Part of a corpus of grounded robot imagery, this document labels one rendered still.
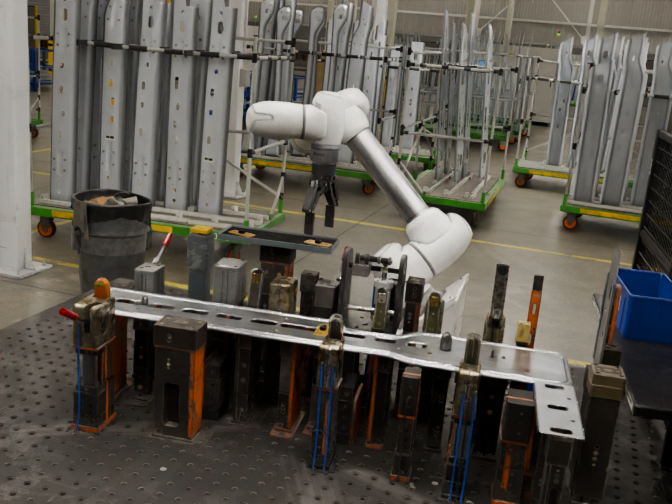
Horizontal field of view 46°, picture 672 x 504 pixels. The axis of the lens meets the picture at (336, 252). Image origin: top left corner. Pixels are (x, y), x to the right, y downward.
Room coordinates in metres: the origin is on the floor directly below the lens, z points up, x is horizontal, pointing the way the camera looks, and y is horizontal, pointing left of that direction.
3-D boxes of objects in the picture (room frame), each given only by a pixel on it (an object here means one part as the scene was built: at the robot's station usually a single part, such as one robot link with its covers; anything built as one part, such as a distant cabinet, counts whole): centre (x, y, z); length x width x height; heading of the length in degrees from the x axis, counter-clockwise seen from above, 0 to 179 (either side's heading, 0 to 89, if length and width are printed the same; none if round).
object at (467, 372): (1.80, -0.35, 0.87); 0.12 x 0.09 x 0.35; 170
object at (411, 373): (1.86, -0.22, 0.84); 0.11 x 0.08 x 0.29; 170
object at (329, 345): (1.89, -0.01, 0.87); 0.12 x 0.09 x 0.35; 170
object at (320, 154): (2.41, 0.06, 1.44); 0.09 x 0.09 x 0.06
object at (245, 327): (2.07, 0.04, 1.00); 1.38 x 0.22 x 0.02; 80
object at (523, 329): (2.10, -0.54, 0.88); 0.04 x 0.04 x 0.36; 80
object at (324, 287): (2.28, 0.01, 0.89); 0.13 x 0.11 x 0.38; 170
